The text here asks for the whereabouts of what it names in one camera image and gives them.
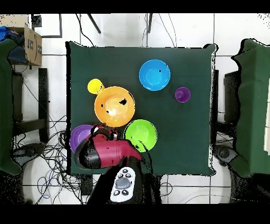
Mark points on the green cloth side table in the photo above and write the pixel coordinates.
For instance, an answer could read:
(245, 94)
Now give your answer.
(5, 105)
(253, 105)

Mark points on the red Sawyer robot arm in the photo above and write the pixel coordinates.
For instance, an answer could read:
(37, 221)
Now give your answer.
(109, 152)

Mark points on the black metal frame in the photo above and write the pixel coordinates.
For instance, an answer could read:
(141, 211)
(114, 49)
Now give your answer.
(60, 25)

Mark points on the black stool frame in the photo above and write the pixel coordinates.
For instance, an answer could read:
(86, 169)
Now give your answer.
(43, 105)
(231, 97)

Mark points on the black power strip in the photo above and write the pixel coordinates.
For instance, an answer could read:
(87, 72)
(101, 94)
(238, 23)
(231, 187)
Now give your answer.
(86, 186)

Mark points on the black tripod leg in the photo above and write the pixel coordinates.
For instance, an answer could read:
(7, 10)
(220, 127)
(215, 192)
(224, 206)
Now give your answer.
(94, 23)
(150, 23)

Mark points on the dark green tablecloth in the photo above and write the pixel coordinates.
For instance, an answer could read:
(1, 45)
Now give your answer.
(88, 63)

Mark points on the large purple bowl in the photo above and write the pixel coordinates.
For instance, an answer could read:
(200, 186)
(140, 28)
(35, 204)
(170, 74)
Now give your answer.
(80, 135)

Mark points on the large orange bowl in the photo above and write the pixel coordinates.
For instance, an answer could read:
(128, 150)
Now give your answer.
(103, 118)

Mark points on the large blue bowl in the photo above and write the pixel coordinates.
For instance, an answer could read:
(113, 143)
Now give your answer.
(154, 75)

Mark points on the large green bowl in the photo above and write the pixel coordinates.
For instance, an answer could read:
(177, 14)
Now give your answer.
(143, 133)

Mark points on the purple cup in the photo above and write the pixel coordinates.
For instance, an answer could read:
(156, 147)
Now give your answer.
(182, 94)

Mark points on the cardboard box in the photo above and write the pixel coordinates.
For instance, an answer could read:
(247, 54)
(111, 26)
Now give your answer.
(32, 46)

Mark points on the blue cloth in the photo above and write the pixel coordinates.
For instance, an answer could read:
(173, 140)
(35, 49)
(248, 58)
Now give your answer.
(4, 31)

